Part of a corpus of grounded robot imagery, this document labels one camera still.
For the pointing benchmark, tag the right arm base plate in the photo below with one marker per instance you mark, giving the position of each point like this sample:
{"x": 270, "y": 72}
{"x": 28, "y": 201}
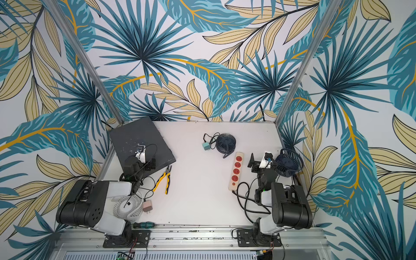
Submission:
{"x": 258, "y": 239}

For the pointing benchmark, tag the beige power strip red sockets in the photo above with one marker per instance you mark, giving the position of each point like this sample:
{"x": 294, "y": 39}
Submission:
{"x": 236, "y": 171}

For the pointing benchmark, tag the teal plug adapter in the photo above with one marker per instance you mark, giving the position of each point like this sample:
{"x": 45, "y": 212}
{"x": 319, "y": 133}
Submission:
{"x": 206, "y": 146}

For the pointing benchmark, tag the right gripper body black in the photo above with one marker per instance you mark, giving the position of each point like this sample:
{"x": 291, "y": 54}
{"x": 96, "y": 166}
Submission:
{"x": 257, "y": 164}

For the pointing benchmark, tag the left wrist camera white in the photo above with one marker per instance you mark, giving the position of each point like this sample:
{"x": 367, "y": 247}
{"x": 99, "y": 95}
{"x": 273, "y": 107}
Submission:
{"x": 140, "y": 152}

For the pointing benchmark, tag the aluminium rail frame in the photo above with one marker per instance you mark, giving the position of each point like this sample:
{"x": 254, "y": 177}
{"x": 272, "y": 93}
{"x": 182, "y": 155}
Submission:
{"x": 199, "y": 242}

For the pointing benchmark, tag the navy desk fan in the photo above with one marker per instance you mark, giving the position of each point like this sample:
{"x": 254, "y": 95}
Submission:
{"x": 289, "y": 163}
{"x": 225, "y": 144}

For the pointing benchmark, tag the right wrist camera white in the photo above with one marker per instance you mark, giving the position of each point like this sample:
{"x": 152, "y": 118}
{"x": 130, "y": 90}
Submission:
{"x": 266, "y": 161}

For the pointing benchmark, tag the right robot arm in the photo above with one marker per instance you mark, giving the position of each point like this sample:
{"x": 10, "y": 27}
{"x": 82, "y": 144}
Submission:
{"x": 288, "y": 204}

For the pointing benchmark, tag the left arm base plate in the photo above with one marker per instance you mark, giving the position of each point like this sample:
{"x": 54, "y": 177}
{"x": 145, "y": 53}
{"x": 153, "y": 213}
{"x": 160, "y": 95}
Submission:
{"x": 130, "y": 238}

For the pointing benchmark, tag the green handled screwdriver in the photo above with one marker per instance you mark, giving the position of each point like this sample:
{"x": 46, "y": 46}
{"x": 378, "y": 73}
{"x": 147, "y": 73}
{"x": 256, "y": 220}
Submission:
{"x": 144, "y": 225}

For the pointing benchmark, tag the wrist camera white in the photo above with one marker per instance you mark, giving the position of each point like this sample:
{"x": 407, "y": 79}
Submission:
{"x": 140, "y": 152}
{"x": 266, "y": 161}

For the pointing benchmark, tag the dark grey square board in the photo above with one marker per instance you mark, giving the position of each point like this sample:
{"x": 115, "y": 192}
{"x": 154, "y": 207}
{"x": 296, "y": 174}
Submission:
{"x": 126, "y": 139}

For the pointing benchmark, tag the yellow black pliers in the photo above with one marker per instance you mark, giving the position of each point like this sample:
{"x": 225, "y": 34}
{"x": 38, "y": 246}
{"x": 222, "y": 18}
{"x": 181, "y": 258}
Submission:
{"x": 165, "y": 176}

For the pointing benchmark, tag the white desk fan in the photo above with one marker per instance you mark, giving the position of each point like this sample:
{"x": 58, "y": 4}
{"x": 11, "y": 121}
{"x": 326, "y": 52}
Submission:
{"x": 128, "y": 208}

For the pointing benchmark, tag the navy desk fan center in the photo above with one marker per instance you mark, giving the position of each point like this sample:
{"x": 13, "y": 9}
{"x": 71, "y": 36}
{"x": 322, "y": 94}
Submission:
{"x": 225, "y": 144}

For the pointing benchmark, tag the navy desk fan right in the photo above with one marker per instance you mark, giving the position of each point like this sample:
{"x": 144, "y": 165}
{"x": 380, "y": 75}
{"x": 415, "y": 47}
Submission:
{"x": 289, "y": 163}

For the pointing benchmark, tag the pink plug adapter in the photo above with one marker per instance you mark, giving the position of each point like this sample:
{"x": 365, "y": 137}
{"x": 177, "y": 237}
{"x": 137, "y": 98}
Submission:
{"x": 147, "y": 206}

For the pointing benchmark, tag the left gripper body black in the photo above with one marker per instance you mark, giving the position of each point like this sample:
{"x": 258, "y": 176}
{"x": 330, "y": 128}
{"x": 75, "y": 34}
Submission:
{"x": 148, "y": 166}

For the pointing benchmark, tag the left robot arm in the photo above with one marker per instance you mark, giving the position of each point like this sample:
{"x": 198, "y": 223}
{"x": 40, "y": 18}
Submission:
{"x": 107, "y": 206}

